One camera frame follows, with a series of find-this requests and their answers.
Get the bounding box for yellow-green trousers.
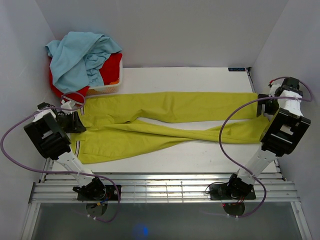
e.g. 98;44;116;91
71;92;269;164

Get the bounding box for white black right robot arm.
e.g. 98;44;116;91
225;77;311;199

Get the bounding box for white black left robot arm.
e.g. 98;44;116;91
23;102;107;201

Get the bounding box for blue logo sticker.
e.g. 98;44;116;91
228;67;246;72

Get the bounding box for white plastic laundry basket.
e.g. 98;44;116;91
86;60;124;97

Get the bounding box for light blue garment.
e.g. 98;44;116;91
45;31;122;93

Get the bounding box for red garment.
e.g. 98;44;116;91
49;53;123;103

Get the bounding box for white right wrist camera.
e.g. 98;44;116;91
268;80;283;97

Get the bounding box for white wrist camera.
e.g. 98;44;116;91
60;99;77;114
268;80;283;97

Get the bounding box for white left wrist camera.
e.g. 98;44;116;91
60;99;77;114

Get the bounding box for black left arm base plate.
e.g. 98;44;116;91
72;184;122;202

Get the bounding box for aluminium table frame rails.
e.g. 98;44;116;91
22;67;312;240

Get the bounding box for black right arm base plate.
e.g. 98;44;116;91
204;181;256;201

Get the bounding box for white wire grid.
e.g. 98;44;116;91
124;181;210;204

